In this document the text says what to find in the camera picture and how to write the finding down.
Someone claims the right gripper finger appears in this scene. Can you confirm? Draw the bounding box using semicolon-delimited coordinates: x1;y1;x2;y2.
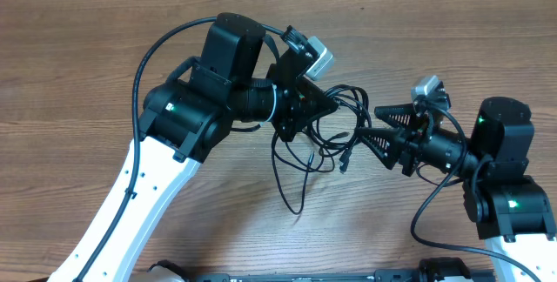
374;104;425;131
354;127;410;170

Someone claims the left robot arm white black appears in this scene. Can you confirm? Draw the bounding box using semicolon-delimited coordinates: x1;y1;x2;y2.
51;12;337;281

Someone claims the thin black cable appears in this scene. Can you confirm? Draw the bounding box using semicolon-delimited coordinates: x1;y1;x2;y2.
270;129;349;216

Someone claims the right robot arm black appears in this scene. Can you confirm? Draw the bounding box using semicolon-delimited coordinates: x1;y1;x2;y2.
355;95;556;281

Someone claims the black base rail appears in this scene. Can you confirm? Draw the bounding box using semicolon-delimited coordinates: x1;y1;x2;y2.
134;258;496;282

